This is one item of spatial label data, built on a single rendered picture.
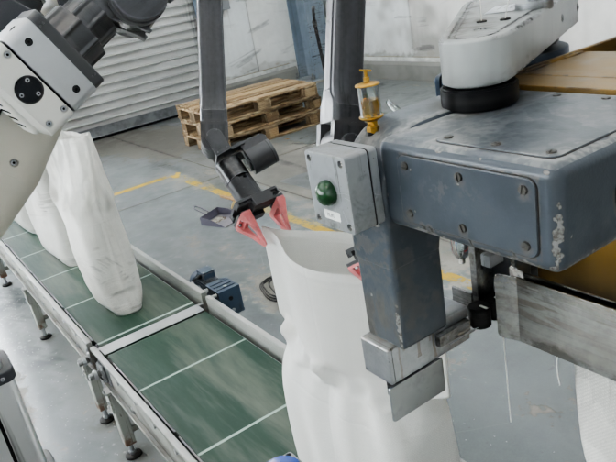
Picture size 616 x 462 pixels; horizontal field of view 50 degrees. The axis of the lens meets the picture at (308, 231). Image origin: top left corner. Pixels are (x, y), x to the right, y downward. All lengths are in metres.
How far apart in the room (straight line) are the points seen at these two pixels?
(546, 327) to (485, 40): 0.36
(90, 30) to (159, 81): 7.76
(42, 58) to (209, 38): 0.62
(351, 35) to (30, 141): 0.51
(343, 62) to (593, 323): 0.53
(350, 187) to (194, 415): 1.40
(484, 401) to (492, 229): 1.89
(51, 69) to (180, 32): 7.90
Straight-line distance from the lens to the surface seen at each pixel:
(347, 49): 1.07
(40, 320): 3.63
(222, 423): 1.96
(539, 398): 2.53
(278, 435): 1.87
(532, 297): 0.88
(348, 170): 0.71
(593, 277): 1.00
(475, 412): 2.46
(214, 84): 1.45
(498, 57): 0.79
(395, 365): 0.87
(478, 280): 0.96
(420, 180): 0.70
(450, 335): 0.91
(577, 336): 0.87
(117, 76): 8.52
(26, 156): 1.09
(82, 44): 0.95
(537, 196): 0.61
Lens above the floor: 1.52
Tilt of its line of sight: 22 degrees down
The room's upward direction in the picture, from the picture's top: 10 degrees counter-clockwise
